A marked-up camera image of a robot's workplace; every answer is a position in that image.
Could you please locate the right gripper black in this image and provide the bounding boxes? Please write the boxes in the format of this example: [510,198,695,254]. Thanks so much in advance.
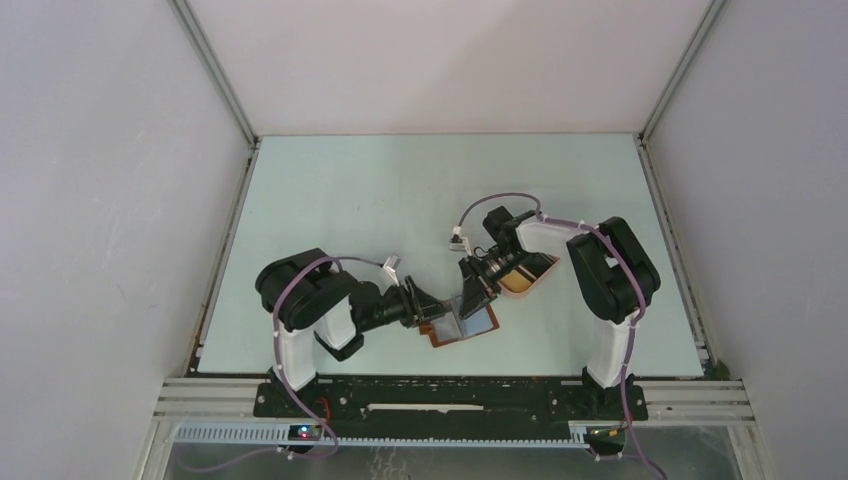
[458,247,532,319]

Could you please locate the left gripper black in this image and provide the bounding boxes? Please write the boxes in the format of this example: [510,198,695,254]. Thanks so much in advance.
[360,274,452,332]

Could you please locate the brown leather card holder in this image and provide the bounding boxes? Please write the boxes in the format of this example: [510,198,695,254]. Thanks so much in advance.
[418,295,499,348]

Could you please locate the pink oval tray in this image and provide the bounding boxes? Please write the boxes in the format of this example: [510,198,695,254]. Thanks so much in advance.
[496,251,562,297]

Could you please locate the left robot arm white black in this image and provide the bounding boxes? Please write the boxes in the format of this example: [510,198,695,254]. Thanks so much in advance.
[254,248,452,417]

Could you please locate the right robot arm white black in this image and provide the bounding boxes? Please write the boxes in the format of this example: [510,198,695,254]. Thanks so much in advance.
[457,206,661,418]

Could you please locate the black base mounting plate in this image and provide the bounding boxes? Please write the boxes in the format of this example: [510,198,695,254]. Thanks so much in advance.
[253,375,649,439]

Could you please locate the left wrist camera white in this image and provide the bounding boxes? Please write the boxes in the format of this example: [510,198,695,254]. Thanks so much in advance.
[381,254,401,287]

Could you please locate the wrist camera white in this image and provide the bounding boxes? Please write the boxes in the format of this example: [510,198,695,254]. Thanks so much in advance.
[448,225,473,255]
[381,254,401,287]

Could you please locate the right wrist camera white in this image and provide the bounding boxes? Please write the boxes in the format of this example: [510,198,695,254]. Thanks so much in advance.
[448,225,473,255]

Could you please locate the grey cable duct rail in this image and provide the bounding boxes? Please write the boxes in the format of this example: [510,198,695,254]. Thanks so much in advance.
[172,422,588,448]

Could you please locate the aluminium frame post left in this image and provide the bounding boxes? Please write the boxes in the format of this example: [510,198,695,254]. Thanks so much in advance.
[168,0,259,149]

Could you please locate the aluminium frame post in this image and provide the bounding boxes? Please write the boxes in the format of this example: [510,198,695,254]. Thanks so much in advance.
[168,0,259,149]
[638,0,729,144]

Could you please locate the aluminium frame post right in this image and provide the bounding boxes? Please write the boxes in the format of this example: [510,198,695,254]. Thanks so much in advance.
[638,0,729,144]

